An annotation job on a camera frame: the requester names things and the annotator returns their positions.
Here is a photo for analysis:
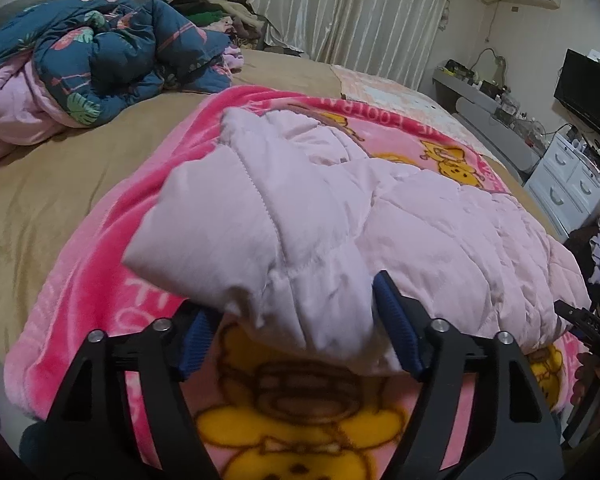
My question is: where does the pink quilted jacket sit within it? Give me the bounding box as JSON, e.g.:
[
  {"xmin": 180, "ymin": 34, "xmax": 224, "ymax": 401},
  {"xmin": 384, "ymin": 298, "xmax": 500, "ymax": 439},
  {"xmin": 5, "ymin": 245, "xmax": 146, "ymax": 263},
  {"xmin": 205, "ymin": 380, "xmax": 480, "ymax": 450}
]
[{"xmin": 122, "ymin": 107, "xmax": 591, "ymax": 375}]

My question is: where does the pile of folded clothes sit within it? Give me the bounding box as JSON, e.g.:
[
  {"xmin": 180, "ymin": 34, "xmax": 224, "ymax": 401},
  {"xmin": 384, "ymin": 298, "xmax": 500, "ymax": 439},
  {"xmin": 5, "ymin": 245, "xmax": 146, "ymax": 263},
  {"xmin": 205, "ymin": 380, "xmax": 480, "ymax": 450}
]
[{"xmin": 170, "ymin": 0, "xmax": 303, "ymax": 56}]

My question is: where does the person right hand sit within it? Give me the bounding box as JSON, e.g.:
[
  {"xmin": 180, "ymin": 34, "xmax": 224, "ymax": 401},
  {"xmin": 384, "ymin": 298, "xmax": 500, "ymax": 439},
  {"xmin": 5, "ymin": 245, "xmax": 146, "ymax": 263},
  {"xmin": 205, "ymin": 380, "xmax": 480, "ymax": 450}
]
[{"xmin": 569, "ymin": 352, "xmax": 600, "ymax": 441}]

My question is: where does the white drawer chest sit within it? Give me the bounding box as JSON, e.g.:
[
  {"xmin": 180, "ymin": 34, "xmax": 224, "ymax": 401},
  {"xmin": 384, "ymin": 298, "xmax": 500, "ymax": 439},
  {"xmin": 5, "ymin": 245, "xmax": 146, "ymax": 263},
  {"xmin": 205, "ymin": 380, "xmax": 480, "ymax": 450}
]
[{"xmin": 524, "ymin": 133, "xmax": 600, "ymax": 242}]

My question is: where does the grey vanity desk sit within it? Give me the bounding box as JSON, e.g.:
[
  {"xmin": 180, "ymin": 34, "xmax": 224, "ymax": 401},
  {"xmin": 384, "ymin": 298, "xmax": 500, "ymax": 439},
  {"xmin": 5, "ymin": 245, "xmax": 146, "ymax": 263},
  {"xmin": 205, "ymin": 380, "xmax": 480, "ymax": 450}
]
[{"xmin": 432, "ymin": 68, "xmax": 540, "ymax": 184}]

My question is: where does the tan bed sheet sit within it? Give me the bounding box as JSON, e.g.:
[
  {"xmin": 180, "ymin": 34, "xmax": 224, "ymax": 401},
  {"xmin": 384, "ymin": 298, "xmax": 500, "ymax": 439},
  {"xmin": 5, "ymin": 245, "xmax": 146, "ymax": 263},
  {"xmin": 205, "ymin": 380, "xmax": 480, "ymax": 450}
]
[{"xmin": 0, "ymin": 48, "xmax": 562, "ymax": 361}]

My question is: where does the peach white patterned blanket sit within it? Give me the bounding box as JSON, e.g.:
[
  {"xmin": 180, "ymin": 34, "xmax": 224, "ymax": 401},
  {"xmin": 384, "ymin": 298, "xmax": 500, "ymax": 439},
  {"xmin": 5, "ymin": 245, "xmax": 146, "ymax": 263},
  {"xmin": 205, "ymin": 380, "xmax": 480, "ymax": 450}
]
[{"xmin": 330, "ymin": 65, "xmax": 495, "ymax": 159}]

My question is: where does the cream striped curtain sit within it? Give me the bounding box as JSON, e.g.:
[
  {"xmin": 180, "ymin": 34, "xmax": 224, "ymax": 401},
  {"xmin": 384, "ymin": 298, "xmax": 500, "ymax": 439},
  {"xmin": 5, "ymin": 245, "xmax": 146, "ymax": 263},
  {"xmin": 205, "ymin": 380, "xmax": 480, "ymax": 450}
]
[{"xmin": 249, "ymin": 0, "xmax": 448, "ymax": 88}]

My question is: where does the blue flamingo comforter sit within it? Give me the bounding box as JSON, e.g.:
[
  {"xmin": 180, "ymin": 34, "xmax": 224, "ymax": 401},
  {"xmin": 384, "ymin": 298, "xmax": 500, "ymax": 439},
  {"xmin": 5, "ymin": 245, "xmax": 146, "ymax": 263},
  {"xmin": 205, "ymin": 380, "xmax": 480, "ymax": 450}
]
[{"xmin": 0, "ymin": 0, "xmax": 246, "ymax": 158}]

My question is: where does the black wall television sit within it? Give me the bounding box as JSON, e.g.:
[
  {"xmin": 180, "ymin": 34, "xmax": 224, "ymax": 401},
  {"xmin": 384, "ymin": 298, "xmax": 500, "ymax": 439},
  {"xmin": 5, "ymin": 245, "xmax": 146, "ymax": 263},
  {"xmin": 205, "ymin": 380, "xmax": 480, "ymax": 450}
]
[{"xmin": 554, "ymin": 49, "xmax": 600, "ymax": 135}]

